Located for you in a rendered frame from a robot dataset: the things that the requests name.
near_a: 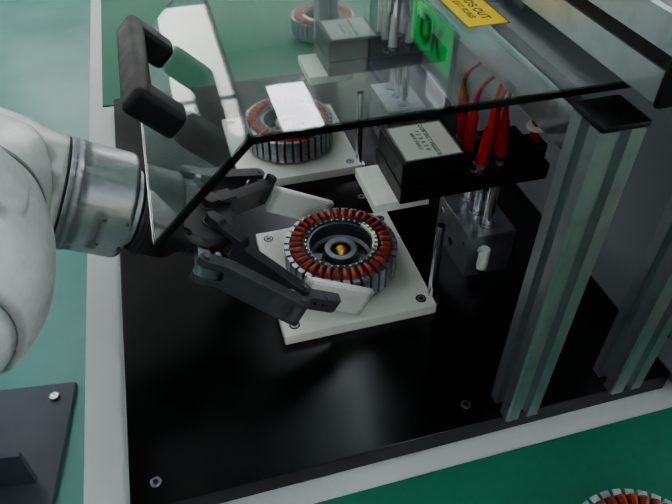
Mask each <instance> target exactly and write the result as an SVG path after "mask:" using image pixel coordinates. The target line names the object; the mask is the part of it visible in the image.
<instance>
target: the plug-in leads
mask: <svg viewBox="0 0 672 504"><path fill-rule="evenodd" d="M501 111H502V107H498V108H492V109H491V111H490V115H489V119H488V124H487V126H486V127H485V130H484V133H483V136H482V139H481V142H480V145H479V148H478V151H477V155H476V158H475V159H474V160H473V161H472V165H473V167H476V168H477V169H480V170H484V169H485V168H487V167H488V162H487V160H488V156H489V153H490V149H491V146H493V145H494V144H496V145H495V151H493V152H492V156H493V158H494V159H495V160H496V159H497V158H502V159H504V160H505V159H507V158H508V153H507V144H508V135H509V126H510V119H509V106H505V107H503V111H502V116H501ZM500 116H501V118H500ZM478 120H479V115H478V111H472V112H471V113H470V114H469V115H468V112H465V113H459V114H458V116H457V134H456V135H455V136H456V137H457V139H458V140H459V141H460V143H462V145H463V147H464V148H465V149H466V150H467V152H468V153H469V155H470V156H471V155H472V154H473V153H475V148H474V142H475V137H476V131H477V125H478ZM526 128H527V129H528V130H529V131H531V132H530V134H523V135H520V138H519V142H518V147H517V151H518V153H519V154H520V155H521V156H522V157H523V158H524V159H525V161H526V162H534V161H540V160H543V159H544V157H545V153H546V149H547V143H546V142H545V141H544V140H543V139H542V138H541V137H540V136H539V133H541V132H544V131H543V130H542V129H541V128H540V127H539V126H538V125H537V124H536V123H535V122H534V121H533V120H530V121H528V122H527V125H526ZM496 136H497V138H496Z"/></svg>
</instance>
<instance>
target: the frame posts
mask: <svg viewBox="0 0 672 504"><path fill-rule="evenodd" d="M572 107H573V110H572V113H571V117H570V120H569V124H568V127H567V131H566V134H565V138H564V141H563V145H562V148H561V152H560V155H559V159H558V162H557V166H556V169H555V173H554V176H553V180H552V183H551V187H550V190H549V194H548V197H547V201H546V204H545V207H544V211H543V214H542V218H541V221H540V225H539V228H538V232H537V235H536V239H535V242H534V246H533V249H532V253H531V256H530V260H529V263H528V267H527V270H526V274H525V277H524V281H523V284H522V288H521V291H520V295H519V298H518V302H517V305H516V308H515V312H514V315H513V319H512V322H511V326H510V329H509V333H508V336H507V340H506V343H505V347H504V350H503V354H502V357H501V361H500V364H499V368H498V371H497V375H496V378H495V382H494V385H493V389H492V392H491V396H492V398H493V399H494V401H495V403H500V402H503V403H502V406H501V410H500V412H501V414H502V416H503V418H504V420H505V421H507V422H509V421H513V420H517V419H518V417H519V415H520V412H521V410H523V412H524V413H525V415H526V417H528V416H532V415H536V414H537V412H538V410H539V407H540V404H541V402H542V399H543V397H544V394H545V391H546V389H547V386H548V384H549V381H550V379H551V376H552V373H553V371H554V368H555V366H556V363H557V360H558V358H559V355H560V353H561V350H562V347H563V345H564V342H565V340H566V337H567V335H568V332H569V329H570V327H571V324H572V322H573V319H574V316H575V314H576V311H577V309H578V306H579V303H580V301H581V298H582V296H583V293H584V290H585V288H586V285H587V283H588V280H589V278H590V275H591V272H592V270H593V267H594V265H595V262H596V259H597V257H598V254H599V252H600V249H601V246H602V244H603V241H604V239H605V236H606V234H607V231H608V228H609V226H610V223H611V221H612V218H613V215H614V213H615V210H616V208H617V205H618V202H619V200H620V197H621V195H622V192H623V190H624V187H625V184H626V182H627V179H628V177H629V174H630V171H631V169H632V166H633V164H634V161H635V158H636V156H637V153H638V151H639V148H640V146H641V143H642V140H643V138H644V135H645V133H646V130H647V127H648V126H650V125H651V122H652V120H651V119H650V118H648V117H647V116H646V115H645V114H643V113H642V112H641V111H640V110H638V109H637V108H636V107H635V106H634V105H632V104H631V103H630V102H629V101H627V100H626V99H625V98H624V97H622V96H621V95H619V94H618V95H611V96H605V97H598V98H592V99H585V100H579V101H574V102H573V104H572ZM671 330H672V195H671V197H670V199H669V202H668V204H667V206H666V208H665V210H664V213H663V215H662V217H661V219H660V221H659V224H658V226H657V228H656V230H655V232H654V235H653V237H652V239H651V241H650V244H649V246H648V248H647V250H646V252H645V255H644V257H643V259H642V261H641V263H640V266H639V268H638V270H637V272H636V274H635V277H634V279H633V281H632V283H631V285H630V288H629V290H628V292H627V294H626V296H625V299H624V301H623V303H622V305H621V307H620V310H619V312H618V314H617V316H616V318H615V321H614V323H613V325H612V327H611V329H610V332H609V334H608V336H607V338H606V340H605V343H604V345H603V347H602V349H601V351H600V354H599V356H598V358H597V360H596V362H595V365H594V367H593V370H594V372H595V373H596V375H597V376H598V377H603V376H607V379H606V381H605V383H604V386H605V387H606V389H607V390H608V391H609V393H610V394H612V395H613V394H617V393H621V392H622V391H623V389H624V388H625V386H626V385H627V387H628V388H629V389H630V390H632V389H636V388H640V386H641V384H642V382H643V380H644V379H645V377H646V375H647V373H648V371H649V370H650V368H651V366H652V364H653V362H654V361H655V359H656V357H657V355H658V353H659V352H660V350H661V348H662V346H663V344H664V343H665V341H666V339H667V337H668V335H669V334H670V332H671Z"/></svg>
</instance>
